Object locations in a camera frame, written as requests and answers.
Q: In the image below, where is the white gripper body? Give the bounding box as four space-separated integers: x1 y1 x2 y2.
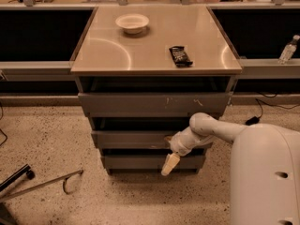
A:
169 127 204 157

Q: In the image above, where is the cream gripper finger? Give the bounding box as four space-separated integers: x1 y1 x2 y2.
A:
161 153 180 176

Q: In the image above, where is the grey drawer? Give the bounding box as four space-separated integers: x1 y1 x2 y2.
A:
78 93 230 117
91 130 173 149
101 156 205 170

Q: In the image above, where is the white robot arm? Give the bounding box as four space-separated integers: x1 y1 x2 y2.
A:
161 112 300 225

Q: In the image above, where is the grey bottom drawer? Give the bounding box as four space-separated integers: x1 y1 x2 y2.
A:
101 156 205 170

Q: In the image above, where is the grey drawer cabinet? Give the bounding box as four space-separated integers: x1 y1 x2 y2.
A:
69 4 243 175

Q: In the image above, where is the grey top drawer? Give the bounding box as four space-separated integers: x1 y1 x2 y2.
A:
78 93 230 117

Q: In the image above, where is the black snack bar packet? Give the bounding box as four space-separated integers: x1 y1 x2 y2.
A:
169 46 193 68

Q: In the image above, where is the white bowl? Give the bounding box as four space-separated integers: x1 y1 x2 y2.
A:
115 14 149 35

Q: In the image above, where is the clear plastic water bottle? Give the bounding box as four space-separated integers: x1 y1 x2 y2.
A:
278 35 300 65

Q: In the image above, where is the metal stand with black foot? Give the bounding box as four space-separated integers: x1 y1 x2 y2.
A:
0 163 84 225

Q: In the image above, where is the black power adapter with cable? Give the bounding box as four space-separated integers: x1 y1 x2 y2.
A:
245 97 300 126

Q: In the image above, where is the black cable left floor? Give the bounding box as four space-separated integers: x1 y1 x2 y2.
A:
0 103 8 147

